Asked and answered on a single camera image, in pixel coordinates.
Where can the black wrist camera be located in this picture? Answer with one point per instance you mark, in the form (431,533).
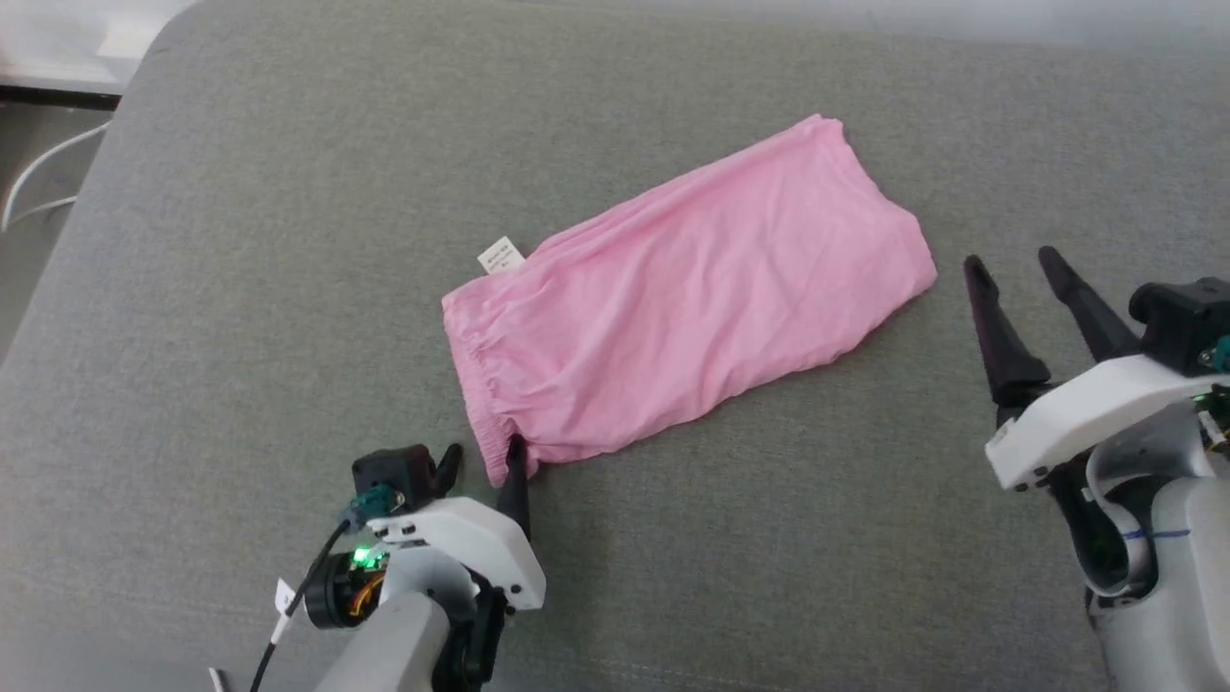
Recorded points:
(1182,322)
(389,473)

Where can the white board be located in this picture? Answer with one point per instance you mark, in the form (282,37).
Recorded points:
(58,38)

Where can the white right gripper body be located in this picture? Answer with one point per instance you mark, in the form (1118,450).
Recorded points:
(1086,413)

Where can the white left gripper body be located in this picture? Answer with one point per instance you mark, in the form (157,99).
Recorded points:
(471,543)

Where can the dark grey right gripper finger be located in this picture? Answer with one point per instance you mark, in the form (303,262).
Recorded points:
(1004,346)
(1091,312)

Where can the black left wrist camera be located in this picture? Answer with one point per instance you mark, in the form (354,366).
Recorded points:
(389,473)

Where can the pink shorts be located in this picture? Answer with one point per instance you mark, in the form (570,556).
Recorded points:
(692,288)

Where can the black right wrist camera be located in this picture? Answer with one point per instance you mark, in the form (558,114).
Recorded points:
(1182,322)

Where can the grey fabric sofa seat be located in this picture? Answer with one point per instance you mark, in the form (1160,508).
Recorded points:
(288,317)

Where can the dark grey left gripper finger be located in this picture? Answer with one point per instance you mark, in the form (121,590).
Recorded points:
(516,485)
(446,471)

